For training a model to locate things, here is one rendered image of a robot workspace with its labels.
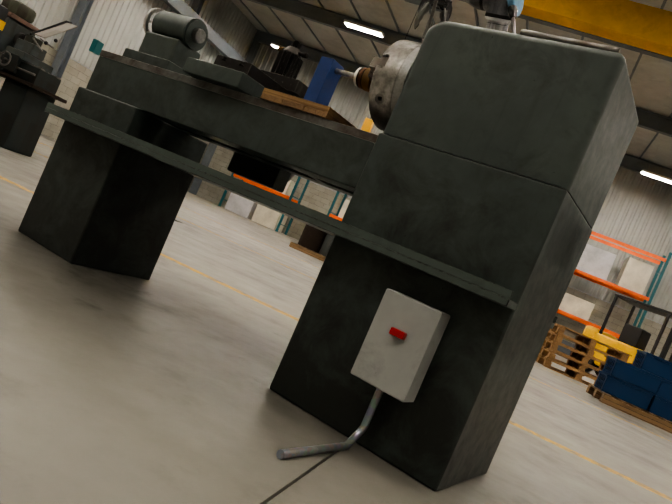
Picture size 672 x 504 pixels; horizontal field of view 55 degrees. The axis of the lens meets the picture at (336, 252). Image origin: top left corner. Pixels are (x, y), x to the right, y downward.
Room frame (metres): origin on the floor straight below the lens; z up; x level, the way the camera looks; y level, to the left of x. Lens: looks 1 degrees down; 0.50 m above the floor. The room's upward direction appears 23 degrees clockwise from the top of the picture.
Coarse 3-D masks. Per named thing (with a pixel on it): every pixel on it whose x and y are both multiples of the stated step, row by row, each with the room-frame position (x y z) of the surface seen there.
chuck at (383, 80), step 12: (396, 48) 2.14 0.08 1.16; (408, 48) 2.12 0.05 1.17; (396, 60) 2.11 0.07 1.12; (384, 72) 2.11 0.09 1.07; (396, 72) 2.09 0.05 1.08; (372, 84) 2.14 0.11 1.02; (384, 84) 2.11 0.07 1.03; (372, 96) 2.15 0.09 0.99; (384, 96) 2.12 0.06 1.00; (372, 108) 2.18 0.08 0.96; (384, 108) 2.14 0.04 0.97; (372, 120) 2.22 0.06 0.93; (384, 120) 2.18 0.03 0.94
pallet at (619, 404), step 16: (640, 352) 8.25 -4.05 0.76; (608, 368) 8.21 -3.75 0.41; (624, 368) 8.02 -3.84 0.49; (640, 368) 8.00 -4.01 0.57; (656, 368) 7.97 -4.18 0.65; (608, 384) 8.05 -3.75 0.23; (624, 384) 8.02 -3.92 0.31; (640, 384) 7.98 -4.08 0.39; (656, 384) 7.95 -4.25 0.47; (608, 400) 7.84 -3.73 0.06; (624, 400) 8.01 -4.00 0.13; (640, 400) 7.98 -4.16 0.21; (656, 400) 7.94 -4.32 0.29; (640, 416) 7.78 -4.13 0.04; (656, 416) 7.75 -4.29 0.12
